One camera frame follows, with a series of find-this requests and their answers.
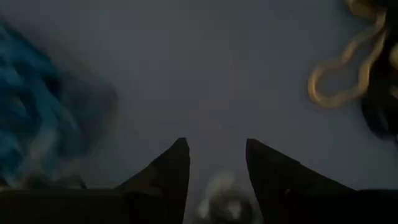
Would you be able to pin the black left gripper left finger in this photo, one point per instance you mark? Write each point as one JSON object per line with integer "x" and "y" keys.
{"x": 168, "y": 174}

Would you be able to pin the black rubber band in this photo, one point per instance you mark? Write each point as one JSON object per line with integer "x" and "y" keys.
{"x": 379, "y": 118}

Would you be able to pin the teal rubber band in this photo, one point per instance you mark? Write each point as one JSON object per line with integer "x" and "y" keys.
{"x": 46, "y": 118}
{"x": 18, "y": 77}

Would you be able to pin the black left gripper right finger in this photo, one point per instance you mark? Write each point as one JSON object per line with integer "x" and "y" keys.
{"x": 270, "y": 174}

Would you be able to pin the clear plastic basket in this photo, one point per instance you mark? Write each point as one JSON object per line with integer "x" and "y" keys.
{"x": 102, "y": 102}

